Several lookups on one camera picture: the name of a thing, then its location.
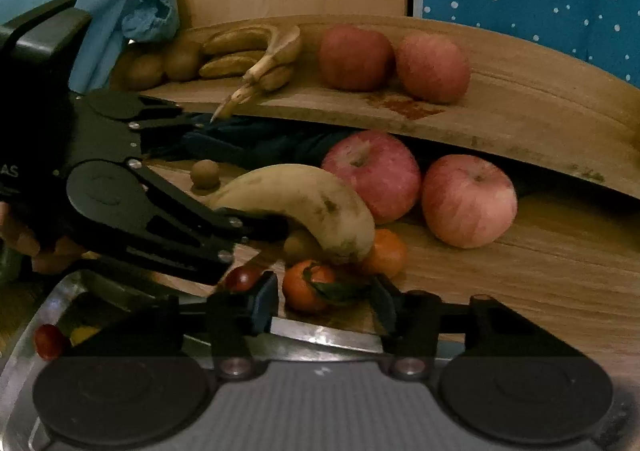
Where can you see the person's left hand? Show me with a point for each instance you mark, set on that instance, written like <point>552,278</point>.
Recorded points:
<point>55,253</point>

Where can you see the dark blue cloth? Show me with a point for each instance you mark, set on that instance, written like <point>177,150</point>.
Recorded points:
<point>280,147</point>

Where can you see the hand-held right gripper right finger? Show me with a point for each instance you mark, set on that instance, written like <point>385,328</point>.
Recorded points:
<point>382,305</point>

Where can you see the red apple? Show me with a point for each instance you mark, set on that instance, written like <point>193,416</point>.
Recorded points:
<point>467,201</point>
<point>372,176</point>
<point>432,68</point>
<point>355,58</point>

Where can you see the curved spotted yellow banana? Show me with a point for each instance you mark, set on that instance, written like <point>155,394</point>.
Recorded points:
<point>310,198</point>

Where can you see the metal tray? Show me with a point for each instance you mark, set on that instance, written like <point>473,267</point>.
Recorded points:
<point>90,288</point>

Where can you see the overripe banana bunch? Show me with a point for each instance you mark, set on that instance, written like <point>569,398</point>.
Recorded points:
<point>240,43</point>

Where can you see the red cherry tomato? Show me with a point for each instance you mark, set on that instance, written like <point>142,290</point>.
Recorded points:
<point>242,278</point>
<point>50,342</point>

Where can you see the wooden desk shelf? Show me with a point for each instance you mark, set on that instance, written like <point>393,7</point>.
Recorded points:
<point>525,96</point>

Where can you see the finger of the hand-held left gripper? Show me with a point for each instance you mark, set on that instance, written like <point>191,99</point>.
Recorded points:
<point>200,231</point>
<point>160,122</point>

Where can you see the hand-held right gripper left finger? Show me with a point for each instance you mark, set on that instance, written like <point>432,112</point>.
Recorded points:
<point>262,303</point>

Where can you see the plain orange tangerine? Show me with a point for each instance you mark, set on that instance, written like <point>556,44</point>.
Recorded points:
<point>387,256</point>

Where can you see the tangerine with green leaf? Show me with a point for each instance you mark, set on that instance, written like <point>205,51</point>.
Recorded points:
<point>305,288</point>

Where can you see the small brown round fruit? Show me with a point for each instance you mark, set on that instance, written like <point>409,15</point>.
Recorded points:
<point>300,247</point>
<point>205,175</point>

